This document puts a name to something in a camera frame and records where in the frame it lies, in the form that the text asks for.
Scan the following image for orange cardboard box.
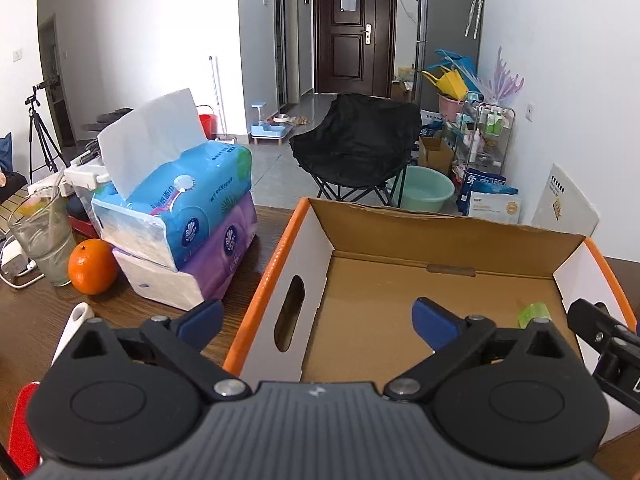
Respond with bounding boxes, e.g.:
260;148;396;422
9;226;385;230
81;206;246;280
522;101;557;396
222;197;640;453

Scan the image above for dark brown door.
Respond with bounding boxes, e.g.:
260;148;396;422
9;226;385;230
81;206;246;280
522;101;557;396
312;0;398;98

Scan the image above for white power strip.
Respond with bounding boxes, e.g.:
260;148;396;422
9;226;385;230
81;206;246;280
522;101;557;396
0;237;32;277

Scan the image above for pink plastic bucket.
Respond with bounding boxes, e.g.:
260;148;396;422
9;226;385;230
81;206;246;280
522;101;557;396
438;91;468;120

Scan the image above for yellow plastic item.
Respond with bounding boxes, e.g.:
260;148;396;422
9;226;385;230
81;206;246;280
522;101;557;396
422;70;467;102

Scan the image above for white flat board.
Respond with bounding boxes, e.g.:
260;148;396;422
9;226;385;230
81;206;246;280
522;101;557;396
531;162;600;238

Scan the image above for purple tissue pack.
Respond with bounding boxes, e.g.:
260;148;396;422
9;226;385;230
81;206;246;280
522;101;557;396
111;192;258;311

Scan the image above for pink clothes hangers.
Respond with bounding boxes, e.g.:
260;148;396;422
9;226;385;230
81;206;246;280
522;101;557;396
492;45;526;108

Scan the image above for grey refrigerator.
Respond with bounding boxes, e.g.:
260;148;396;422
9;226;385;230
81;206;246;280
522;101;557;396
416;0;483;111

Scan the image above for blue plastic hangers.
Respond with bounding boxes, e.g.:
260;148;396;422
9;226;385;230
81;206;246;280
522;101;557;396
435;49;482;92

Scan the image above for dark red box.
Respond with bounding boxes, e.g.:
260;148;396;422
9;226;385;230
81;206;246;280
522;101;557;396
69;212;98;238

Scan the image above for blue white pet feeder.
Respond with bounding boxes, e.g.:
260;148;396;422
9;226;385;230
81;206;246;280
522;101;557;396
250;102;293;147

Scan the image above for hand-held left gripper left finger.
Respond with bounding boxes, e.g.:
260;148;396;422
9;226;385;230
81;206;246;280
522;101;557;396
50;300;252;404

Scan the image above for green tape roll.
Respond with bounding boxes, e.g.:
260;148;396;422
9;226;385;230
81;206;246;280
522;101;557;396
518;302;552;328

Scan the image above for white cable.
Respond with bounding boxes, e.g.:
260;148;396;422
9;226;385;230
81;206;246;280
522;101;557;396
0;259;51;292

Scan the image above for white plastic handle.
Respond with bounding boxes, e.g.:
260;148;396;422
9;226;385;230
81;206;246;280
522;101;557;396
50;304;95;368

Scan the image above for red bucket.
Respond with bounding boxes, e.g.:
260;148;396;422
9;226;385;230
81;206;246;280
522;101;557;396
196;105;218;138

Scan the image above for red flat object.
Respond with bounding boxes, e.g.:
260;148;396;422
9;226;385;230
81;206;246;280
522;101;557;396
7;382;43;478

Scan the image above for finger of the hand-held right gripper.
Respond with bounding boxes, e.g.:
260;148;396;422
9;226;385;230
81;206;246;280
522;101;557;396
567;298;640;348

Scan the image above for small brown cardboard box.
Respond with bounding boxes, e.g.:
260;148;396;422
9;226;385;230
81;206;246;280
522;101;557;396
419;136;455;175

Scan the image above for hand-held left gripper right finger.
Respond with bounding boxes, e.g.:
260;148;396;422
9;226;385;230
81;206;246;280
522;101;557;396
384;297;587;404

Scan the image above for black camera tripod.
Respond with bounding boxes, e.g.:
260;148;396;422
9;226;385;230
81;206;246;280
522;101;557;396
25;85;66;183

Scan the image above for black folding chair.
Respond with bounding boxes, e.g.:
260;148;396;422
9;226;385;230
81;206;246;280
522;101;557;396
289;93;423;206

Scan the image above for hanging folded umbrellas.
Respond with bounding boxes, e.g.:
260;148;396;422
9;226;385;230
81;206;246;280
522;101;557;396
465;0;487;40

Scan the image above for clear drinking straw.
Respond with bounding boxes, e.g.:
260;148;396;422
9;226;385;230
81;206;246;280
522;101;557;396
47;169;67;241

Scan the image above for metal storage rack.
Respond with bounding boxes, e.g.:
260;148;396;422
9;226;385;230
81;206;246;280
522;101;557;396
452;91;516;181

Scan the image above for green plastic basin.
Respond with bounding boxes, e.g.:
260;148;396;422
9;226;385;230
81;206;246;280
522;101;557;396
387;164;456;212

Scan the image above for clear drinking glass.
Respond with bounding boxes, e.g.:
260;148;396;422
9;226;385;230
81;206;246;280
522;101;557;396
7;195;77;288

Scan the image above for blue tissue pack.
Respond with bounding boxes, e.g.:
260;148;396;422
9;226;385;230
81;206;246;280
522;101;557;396
91;88;253;272

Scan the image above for orange fruit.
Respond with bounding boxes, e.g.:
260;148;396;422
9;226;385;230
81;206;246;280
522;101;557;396
67;239;119;295

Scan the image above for blue white bag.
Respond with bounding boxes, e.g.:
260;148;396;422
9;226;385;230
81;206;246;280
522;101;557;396
460;167;521;223

